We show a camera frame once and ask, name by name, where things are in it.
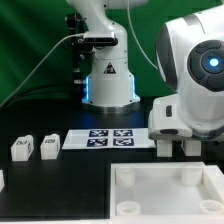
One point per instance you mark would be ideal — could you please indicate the white square tabletop part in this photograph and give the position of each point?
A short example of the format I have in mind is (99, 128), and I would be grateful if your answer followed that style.
(166, 193)

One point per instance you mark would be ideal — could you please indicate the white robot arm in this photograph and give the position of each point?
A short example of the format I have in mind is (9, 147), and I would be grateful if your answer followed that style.
(190, 57)

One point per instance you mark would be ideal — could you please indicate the white sheet with markers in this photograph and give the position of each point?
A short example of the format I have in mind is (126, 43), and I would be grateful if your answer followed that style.
(108, 139)

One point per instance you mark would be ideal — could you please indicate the white block left edge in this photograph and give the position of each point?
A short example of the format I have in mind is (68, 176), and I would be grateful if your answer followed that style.
(2, 183)

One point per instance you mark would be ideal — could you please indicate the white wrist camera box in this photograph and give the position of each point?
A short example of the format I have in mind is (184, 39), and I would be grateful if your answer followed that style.
(164, 122)

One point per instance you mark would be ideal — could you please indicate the black camera on mount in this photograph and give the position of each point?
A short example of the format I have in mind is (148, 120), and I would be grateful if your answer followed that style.
(98, 39)

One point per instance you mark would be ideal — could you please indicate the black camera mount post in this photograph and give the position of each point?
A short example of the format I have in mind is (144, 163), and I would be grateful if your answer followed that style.
(80, 51)

